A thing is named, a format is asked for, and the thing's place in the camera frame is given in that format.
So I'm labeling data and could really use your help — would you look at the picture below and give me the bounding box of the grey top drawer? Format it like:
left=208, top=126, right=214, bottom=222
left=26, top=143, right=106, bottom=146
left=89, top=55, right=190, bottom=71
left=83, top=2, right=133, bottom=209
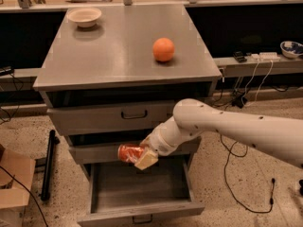
left=47, top=100, right=175, bottom=136

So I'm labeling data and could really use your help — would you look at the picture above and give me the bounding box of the grey middle drawer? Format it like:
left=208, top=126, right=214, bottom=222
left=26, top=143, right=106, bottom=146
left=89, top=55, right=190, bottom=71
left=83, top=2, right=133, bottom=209
left=69, top=137, right=201, bottom=165

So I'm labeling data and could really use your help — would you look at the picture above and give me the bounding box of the cardboard box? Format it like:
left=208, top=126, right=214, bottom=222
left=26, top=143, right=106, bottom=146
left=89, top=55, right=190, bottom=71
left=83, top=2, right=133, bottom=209
left=0, top=145, right=35, bottom=227

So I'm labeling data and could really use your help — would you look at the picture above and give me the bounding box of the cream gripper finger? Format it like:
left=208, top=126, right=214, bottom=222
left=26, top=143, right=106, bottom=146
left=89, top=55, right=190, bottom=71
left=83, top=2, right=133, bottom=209
left=134, top=148, right=158, bottom=170
left=140, top=137, right=150, bottom=148

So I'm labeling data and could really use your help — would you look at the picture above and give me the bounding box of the orange fruit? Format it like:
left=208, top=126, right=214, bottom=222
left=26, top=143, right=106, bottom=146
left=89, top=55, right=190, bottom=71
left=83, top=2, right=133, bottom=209
left=152, top=38, right=175, bottom=62

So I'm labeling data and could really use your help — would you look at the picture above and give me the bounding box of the white cable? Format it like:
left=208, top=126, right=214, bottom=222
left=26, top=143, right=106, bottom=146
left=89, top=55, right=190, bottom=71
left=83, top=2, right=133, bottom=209
left=242, top=60, right=275, bottom=104

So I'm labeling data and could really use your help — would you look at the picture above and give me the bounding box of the blue white bowl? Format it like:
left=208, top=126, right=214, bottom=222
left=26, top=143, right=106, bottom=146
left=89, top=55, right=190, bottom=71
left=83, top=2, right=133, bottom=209
left=280, top=41, right=303, bottom=59

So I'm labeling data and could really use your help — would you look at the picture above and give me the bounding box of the black cable left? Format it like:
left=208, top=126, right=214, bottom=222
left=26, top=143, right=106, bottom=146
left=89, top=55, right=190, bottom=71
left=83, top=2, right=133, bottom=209
left=0, top=165, right=50, bottom=227

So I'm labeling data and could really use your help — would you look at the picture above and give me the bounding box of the white power strip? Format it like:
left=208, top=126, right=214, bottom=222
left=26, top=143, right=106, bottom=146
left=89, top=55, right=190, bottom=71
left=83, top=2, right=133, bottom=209
left=251, top=52, right=280, bottom=61

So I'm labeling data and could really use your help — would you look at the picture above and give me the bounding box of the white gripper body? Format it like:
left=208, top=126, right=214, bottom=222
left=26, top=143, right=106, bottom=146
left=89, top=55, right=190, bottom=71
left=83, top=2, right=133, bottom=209
left=145, top=123, right=178, bottom=156

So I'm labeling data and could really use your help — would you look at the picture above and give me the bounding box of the grey metal drawer cabinet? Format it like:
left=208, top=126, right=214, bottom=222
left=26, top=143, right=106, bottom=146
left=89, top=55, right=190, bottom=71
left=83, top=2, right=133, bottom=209
left=33, top=4, right=223, bottom=175

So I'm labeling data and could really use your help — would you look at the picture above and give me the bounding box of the black cable on floor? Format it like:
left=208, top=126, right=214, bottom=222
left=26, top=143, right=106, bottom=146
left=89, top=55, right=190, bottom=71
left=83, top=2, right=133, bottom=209
left=213, top=92, right=276, bottom=215

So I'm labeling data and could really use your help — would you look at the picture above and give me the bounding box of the crushed red coke can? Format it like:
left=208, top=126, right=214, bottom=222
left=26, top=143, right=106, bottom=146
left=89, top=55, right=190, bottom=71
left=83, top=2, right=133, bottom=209
left=117, top=144, right=145, bottom=164

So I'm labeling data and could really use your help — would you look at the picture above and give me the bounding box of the grey open bottom drawer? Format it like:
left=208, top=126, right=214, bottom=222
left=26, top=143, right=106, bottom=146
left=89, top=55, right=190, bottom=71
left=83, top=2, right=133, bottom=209
left=78, top=155, right=205, bottom=227

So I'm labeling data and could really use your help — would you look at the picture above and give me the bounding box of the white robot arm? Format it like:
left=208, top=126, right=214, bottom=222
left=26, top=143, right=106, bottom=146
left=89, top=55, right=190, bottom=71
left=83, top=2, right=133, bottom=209
left=135, top=99, right=303, bottom=170

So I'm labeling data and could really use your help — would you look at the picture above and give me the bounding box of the black device on ledge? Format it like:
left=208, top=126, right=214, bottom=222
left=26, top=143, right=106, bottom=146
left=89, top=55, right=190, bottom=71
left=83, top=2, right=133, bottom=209
left=233, top=51, right=247, bottom=63

